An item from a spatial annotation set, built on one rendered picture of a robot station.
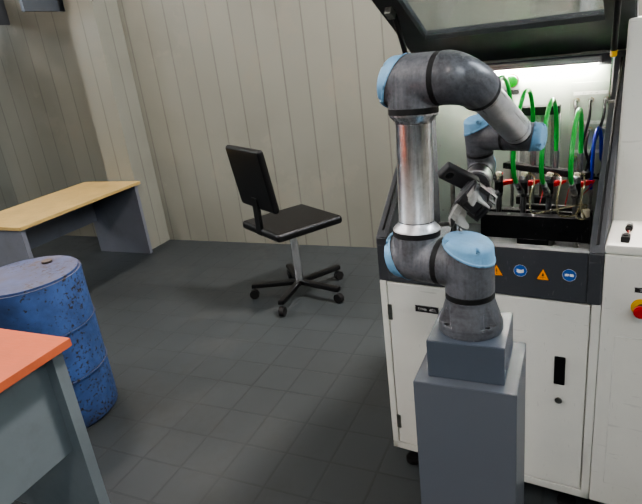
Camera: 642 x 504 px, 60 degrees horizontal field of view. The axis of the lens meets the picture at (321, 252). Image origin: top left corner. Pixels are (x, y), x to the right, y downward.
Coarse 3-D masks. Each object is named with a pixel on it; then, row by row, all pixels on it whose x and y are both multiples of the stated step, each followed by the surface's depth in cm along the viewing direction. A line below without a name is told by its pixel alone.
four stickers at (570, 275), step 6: (498, 264) 172; (516, 264) 170; (498, 270) 173; (516, 270) 170; (522, 270) 169; (540, 270) 167; (546, 270) 166; (564, 270) 163; (570, 270) 162; (576, 270) 161; (522, 276) 170; (540, 276) 167; (546, 276) 166; (564, 276) 164; (570, 276) 163; (576, 276) 162
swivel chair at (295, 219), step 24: (240, 168) 344; (264, 168) 321; (240, 192) 360; (264, 192) 330; (264, 216) 375; (288, 216) 368; (312, 216) 362; (336, 216) 357; (288, 264) 408; (336, 264) 397; (336, 288) 359
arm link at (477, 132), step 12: (468, 120) 155; (480, 120) 153; (468, 132) 155; (480, 132) 154; (492, 132) 152; (468, 144) 157; (480, 144) 155; (492, 144) 153; (468, 156) 160; (480, 156) 157
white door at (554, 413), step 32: (416, 288) 190; (416, 320) 195; (544, 320) 172; (576, 320) 167; (416, 352) 200; (544, 352) 175; (576, 352) 170; (544, 384) 179; (576, 384) 174; (544, 416) 184; (576, 416) 178; (544, 448) 188; (576, 448) 182; (576, 480) 186
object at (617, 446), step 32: (640, 32) 162; (640, 64) 163; (640, 96) 164; (640, 128) 165; (640, 160) 166; (640, 192) 167; (608, 256) 156; (640, 256) 152; (608, 288) 159; (640, 288) 154; (608, 320) 162; (640, 320) 158; (608, 352) 165; (640, 352) 160; (608, 384) 169; (640, 384) 164; (608, 416) 172; (640, 416) 167; (608, 448) 176; (640, 448) 171; (608, 480) 180; (640, 480) 175
